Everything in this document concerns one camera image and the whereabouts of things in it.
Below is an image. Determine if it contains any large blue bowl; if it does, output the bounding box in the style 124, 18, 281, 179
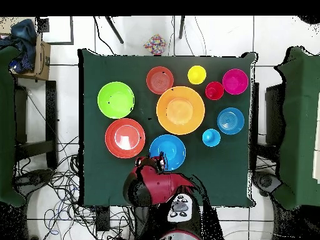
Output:
149, 134, 187, 172

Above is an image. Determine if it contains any pink bowl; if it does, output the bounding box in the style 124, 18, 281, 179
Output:
222, 68, 249, 96

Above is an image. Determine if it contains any wide red bowl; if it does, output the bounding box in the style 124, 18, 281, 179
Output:
104, 117, 146, 159

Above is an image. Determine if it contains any large orange bowl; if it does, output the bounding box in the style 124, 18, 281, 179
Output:
156, 86, 206, 136

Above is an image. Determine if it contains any blue cup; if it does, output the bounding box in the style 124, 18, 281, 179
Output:
202, 128, 221, 148

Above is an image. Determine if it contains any dark green tablecloth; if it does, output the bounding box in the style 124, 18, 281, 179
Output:
78, 48, 258, 208

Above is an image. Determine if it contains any green bowl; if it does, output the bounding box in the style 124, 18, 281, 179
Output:
97, 81, 135, 119

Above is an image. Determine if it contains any small red bowl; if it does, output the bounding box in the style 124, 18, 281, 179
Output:
146, 66, 175, 95

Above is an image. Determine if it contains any small blue bowl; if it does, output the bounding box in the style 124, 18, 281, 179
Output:
216, 107, 245, 136

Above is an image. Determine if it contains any black floor box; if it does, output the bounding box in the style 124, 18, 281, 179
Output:
96, 206, 111, 232

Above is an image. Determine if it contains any red cup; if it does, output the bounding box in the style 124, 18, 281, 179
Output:
205, 81, 225, 101

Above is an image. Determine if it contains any yellow cup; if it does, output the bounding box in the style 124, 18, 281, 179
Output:
187, 65, 208, 85

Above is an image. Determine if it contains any colourful patterned box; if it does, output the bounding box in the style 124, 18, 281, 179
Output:
143, 34, 167, 56

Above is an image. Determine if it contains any black tripod leg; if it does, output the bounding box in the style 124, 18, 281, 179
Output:
178, 16, 186, 40
104, 16, 125, 45

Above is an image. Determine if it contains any green cloth covered table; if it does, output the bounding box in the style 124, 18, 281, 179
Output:
0, 46, 26, 208
271, 46, 320, 211

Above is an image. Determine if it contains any cardboard box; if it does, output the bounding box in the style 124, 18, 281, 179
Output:
12, 33, 51, 81

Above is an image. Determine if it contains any blue cloth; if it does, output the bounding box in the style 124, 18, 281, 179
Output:
0, 19, 38, 73

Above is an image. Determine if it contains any tangle of cables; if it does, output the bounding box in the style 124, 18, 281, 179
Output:
13, 136, 136, 240

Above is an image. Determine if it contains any black stool frame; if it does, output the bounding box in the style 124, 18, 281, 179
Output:
14, 80, 59, 170

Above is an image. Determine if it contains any black floor frame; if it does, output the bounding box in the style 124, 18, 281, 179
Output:
37, 16, 75, 46

